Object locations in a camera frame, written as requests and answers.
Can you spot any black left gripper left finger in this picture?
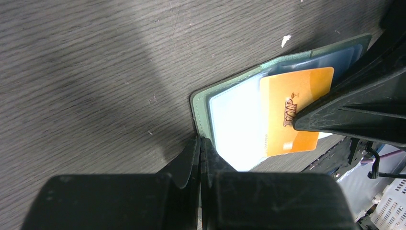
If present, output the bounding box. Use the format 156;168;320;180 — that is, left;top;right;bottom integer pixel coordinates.
22;137;201;230

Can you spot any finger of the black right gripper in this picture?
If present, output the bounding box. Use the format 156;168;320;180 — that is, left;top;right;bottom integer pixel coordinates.
293;28;406;149

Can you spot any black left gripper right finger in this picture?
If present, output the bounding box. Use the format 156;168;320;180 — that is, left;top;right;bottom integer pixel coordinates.
200;138;357;230

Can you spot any mint green card holder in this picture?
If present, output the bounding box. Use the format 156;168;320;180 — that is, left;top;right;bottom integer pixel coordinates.
190;34;372;172

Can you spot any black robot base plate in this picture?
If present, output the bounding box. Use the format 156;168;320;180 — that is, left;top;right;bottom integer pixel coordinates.
302;137;382;179

